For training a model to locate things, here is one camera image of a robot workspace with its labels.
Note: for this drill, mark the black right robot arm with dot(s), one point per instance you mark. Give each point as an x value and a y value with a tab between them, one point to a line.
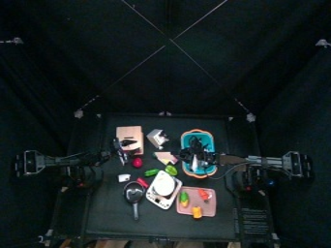
268	160

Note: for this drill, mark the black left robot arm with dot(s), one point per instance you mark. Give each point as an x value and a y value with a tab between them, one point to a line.
57	160

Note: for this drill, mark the red toy fruit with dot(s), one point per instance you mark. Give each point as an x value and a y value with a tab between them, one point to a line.
137	162

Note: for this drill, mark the green toy pepper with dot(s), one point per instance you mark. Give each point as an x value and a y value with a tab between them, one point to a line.
172	170

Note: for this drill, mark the pink yellow toy slice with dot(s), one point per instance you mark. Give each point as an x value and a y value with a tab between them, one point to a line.
165	158

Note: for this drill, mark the teal basket orange rim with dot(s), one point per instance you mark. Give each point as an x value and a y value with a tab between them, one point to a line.
209	140

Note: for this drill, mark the white grey toy box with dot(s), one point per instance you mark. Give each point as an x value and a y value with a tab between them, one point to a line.
157	138

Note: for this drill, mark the green toy vegetable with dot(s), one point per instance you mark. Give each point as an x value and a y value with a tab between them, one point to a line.
151	172

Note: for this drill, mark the red toy sausage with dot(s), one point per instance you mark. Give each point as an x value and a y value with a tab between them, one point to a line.
142	182

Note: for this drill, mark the white bowl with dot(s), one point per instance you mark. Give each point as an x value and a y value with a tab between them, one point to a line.
165	185

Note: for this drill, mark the black toy frying pan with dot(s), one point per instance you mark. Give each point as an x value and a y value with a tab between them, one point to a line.
134	193

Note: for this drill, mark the yellow green toy corn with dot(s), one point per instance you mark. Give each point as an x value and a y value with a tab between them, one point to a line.
185	199

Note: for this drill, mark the white toy kitchen scale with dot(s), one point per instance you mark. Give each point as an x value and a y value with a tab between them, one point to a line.
157	198

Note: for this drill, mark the pink cutting board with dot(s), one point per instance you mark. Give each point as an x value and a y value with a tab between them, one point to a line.
212	206

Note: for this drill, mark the yellow orange toy food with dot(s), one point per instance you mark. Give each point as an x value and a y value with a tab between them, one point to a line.
197	212

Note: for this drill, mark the white printed label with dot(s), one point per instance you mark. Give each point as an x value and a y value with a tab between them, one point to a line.
256	220

